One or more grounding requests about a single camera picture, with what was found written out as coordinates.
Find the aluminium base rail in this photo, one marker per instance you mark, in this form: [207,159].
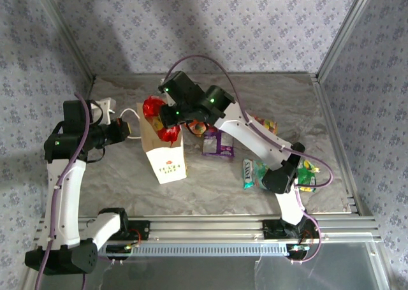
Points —
[207,226]

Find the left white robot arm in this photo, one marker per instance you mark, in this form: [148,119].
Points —
[63,207]

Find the white paper bag green print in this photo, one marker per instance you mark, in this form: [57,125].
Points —
[167,165]

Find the aluminium side rail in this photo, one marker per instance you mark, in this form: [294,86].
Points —
[328,111]

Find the translucent grey panel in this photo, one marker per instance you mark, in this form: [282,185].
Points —
[207,274]

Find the purple snack pack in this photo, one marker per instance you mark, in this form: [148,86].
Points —
[218,145]

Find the small circuit board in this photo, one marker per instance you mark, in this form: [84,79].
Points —
[119,250]
[298,250]

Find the aluminium frame post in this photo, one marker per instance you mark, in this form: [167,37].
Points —
[68,33]
[345,32]

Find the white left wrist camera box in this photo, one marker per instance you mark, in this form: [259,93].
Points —
[105,108]

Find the red snack pack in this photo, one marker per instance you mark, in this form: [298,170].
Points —
[151,106]

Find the teal Fox's candy bag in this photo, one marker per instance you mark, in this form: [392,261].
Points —
[253,173]

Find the orange Fox's candy bag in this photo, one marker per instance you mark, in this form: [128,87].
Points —
[267,126]

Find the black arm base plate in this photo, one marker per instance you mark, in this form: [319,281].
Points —
[143,229]
[271,229]

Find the green chips bag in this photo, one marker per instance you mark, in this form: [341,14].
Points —
[306,175]

